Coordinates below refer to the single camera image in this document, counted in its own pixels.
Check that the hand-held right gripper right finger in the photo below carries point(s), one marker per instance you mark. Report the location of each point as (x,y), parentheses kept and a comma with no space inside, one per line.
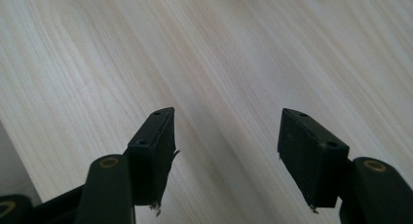
(311,159)

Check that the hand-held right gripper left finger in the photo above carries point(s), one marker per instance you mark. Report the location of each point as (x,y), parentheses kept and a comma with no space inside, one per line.
(152,159)

